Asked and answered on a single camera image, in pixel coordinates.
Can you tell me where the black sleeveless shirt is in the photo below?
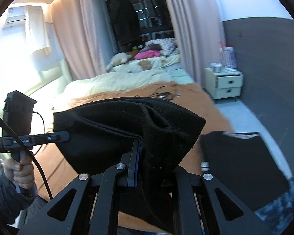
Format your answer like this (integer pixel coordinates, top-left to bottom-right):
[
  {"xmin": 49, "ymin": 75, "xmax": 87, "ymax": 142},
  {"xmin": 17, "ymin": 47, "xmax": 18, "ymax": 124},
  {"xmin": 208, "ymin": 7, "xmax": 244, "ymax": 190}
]
[{"xmin": 54, "ymin": 97, "xmax": 206, "ymax": 232}]

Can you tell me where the grey sleeved left forearm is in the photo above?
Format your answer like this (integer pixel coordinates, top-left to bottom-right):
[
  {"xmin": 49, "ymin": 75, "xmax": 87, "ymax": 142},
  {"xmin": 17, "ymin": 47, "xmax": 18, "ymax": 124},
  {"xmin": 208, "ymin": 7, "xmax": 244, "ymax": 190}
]
[{"xmin": 0, "ymin": 172, "xmax": 37, "ymax": 224}]

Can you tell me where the pink clothes pile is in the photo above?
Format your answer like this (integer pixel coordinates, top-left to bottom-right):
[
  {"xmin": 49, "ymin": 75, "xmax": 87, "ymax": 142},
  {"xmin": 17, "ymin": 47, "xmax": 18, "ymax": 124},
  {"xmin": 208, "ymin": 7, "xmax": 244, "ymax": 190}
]
[{"xmin": 134, "ymin": 50, "xmax": 161, "ymax": 60}]

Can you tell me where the person's left hand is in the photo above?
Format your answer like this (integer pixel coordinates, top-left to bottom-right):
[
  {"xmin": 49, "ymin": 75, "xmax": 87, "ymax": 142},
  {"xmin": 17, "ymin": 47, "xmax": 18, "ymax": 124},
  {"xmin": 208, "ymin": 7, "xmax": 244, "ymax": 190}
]
[{"xmin": 3, "ymin": 155, "xmax": 35, "ymax": 190}]

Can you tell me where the cream padded headboard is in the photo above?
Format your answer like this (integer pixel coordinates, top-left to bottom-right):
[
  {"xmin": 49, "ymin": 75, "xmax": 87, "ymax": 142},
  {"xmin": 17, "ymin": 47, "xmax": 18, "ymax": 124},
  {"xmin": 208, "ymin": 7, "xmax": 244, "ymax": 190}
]
[{"xmin": 0, "ymin": 58, "xmax": 73, "ymax": 133}]

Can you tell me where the cream fluffy blanket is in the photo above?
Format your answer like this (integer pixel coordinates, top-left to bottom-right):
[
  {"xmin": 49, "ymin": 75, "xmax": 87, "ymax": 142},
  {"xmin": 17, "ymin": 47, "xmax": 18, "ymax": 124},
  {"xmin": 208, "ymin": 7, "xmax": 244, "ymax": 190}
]
[{"xmin": 62, "ymin": 69, "xmax": 194, "ymax": 99}]

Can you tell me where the orange-brown bed blanket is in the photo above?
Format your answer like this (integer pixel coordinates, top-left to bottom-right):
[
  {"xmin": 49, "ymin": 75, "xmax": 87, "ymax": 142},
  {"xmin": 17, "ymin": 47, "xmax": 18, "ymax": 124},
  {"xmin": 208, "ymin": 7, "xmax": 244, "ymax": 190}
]
[{"xmin": 33, "ymin": 80, "xmax": 234, "ymax": 234}]

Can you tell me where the white air conditioner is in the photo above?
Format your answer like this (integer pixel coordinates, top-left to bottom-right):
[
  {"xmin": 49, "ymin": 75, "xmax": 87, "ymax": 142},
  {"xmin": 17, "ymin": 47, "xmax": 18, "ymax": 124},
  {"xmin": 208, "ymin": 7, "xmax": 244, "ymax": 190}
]
[{"xmin": 2, "ymin": 5, "xmax": 45, "ymax": 29}]

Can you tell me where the left pink curtain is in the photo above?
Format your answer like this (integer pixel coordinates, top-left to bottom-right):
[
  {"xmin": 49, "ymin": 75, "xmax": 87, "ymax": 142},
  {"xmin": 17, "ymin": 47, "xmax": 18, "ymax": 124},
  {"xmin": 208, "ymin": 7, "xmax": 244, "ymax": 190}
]
[{"xmin": 49, "ymin": 0, "xmax": 105, "ymax": 80}]

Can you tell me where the pink curtain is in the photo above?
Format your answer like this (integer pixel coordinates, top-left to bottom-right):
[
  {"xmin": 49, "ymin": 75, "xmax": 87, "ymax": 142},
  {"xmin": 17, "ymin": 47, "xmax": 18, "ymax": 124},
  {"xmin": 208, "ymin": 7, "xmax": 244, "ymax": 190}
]
[
  {"xmin": 49, "ymin": 0, "xmax": 105, "ymax": 80},
  {"xmin": 166, "ymin": 0, "xmax": 226, "ymax": 85}
]

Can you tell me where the white plush toy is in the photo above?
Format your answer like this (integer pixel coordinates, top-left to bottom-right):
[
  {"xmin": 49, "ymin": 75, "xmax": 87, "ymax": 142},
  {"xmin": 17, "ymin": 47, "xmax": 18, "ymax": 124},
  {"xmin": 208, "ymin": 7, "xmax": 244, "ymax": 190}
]
[{"xmin": 106, "ymin": 52, "xmax": 132, "ymax": 72}]

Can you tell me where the white bedside table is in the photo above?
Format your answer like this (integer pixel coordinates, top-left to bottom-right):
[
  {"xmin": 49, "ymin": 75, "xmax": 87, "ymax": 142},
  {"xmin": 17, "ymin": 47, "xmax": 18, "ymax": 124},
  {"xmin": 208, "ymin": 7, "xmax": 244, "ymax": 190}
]
[{"xmin": 203, "ymin": 67, "xmax": 244, "ymax": 101}]

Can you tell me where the dark hanging coat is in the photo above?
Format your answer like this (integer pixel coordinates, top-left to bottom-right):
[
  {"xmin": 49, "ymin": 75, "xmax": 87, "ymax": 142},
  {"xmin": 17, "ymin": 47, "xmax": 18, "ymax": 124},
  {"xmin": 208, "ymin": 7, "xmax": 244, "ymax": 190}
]
[{"xmin": 110, "ymin": 0, "xmax": 140, "ymax": 46}]

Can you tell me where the striped gift bag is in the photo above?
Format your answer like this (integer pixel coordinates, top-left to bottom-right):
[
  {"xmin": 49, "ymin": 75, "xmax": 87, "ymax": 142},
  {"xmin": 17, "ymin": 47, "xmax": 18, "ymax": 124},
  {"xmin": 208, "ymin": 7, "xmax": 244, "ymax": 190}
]
[{"xmin": 219, "ymin": 47, "xmax": 237, "ymax": 69}]

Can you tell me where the right pink curtain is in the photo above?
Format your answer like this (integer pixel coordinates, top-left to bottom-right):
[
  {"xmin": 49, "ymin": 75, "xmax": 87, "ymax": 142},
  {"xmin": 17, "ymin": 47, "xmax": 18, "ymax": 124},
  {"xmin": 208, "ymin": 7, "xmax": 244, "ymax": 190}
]
[{"xmin": 166, "ymin": 0, "xmax": 226, "ymax": 85}]

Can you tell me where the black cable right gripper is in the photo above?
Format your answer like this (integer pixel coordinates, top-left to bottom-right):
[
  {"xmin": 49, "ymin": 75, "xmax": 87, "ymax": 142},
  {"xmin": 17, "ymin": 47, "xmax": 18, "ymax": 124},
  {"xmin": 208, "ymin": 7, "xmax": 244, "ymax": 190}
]
[{"xmin": 0, "ymin": 109, "xmax": 54, "ymax": 201}]

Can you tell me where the black cable tangle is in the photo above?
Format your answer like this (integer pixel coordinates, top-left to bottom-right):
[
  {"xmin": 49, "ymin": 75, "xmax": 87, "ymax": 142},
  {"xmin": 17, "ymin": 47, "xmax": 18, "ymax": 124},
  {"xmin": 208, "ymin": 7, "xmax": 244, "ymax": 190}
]
[{"xmin": 148, "ymin": 85, "xmax": 182, "ymax": 101}]

